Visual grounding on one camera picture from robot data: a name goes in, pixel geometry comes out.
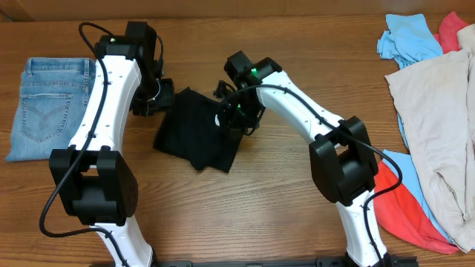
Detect black t-shirt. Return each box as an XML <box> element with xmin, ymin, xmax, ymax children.
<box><xmin>153</xmin><ymin>88</ymin><xmax>240</xmax><ymax>173</ymax></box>

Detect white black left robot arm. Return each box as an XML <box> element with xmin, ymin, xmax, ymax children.
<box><xmin>39</xmin><ymin>21</ymin><xmax>174</xmax><ymax>266</ymax></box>

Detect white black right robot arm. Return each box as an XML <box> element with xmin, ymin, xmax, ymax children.
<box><xmin>215</xmin><ymin>51</ymin><xmax>390</xmax><ymax>266</ymax></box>

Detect folded blue denim jeans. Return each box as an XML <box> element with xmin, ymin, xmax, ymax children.
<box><xmin>6</xmin><ymin>57</ymin><xmax>96</xmax><ymax>162</ymax></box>

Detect light blue shirt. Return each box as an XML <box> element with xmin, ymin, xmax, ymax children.
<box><xmin>375</xmin><ymin>14</ymin><xmax>455</xmax><ymax>250</ymax></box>

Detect beige pink shirt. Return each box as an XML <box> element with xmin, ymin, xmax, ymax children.
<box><xmin>385</xmin><ymin>25</ymin><xmax>474</xmax><ymax>252</ymax></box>

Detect brown cardboard back wall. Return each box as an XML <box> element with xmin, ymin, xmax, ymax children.
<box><xmin>1</xmin><ymin>0</ymin><xmax>474</xmax><ymax>22</ymax></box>

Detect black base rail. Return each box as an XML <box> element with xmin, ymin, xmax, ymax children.
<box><xmin>91</xmin><ymin>254</ymin><xmax>419</xmax><ymax>267</ymax></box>

